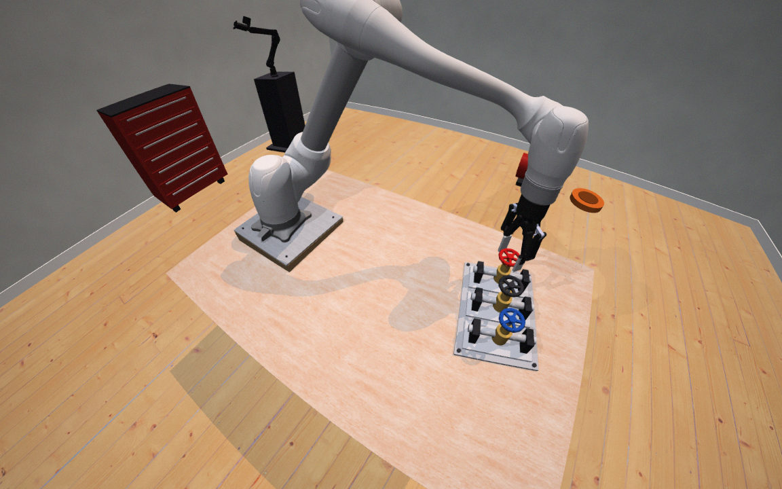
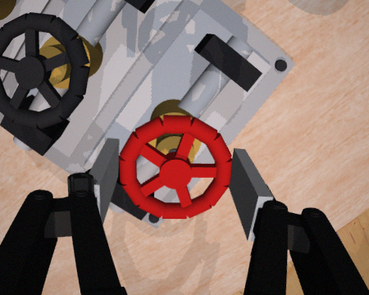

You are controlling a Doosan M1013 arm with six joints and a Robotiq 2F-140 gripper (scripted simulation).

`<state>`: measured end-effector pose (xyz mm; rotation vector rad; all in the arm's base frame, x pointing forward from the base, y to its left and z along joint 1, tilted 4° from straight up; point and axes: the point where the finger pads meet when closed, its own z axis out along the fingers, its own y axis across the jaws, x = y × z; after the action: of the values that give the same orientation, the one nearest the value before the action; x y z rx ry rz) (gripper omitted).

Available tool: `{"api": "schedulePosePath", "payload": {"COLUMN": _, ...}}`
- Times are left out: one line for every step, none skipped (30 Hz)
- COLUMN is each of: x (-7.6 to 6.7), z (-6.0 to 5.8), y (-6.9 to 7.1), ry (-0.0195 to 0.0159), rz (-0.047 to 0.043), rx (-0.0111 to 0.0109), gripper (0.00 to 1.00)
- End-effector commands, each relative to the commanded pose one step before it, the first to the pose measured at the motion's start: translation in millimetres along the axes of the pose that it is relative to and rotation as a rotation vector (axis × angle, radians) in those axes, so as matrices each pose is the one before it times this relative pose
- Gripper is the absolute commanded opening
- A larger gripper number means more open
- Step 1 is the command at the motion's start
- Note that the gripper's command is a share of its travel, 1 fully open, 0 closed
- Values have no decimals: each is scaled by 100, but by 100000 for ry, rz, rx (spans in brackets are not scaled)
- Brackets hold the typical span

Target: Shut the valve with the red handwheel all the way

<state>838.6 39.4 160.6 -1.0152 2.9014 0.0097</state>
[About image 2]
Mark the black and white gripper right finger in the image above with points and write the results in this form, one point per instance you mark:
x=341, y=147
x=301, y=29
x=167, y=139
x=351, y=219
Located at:
x=324, y=269

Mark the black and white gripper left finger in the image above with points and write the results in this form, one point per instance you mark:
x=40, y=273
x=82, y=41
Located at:
x=25, y=257

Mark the grey metal mounting plate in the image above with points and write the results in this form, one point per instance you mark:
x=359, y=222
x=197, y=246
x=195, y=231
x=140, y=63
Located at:
x=280, y=64

